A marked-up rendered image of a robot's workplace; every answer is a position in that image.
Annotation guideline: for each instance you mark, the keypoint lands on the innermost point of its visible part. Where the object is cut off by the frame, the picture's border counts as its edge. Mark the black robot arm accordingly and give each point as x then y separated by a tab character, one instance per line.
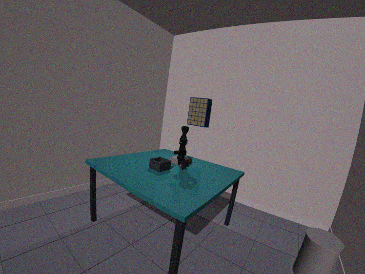
183	140

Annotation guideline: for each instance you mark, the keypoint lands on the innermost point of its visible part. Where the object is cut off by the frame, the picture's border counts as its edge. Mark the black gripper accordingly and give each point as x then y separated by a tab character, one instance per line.
180	157

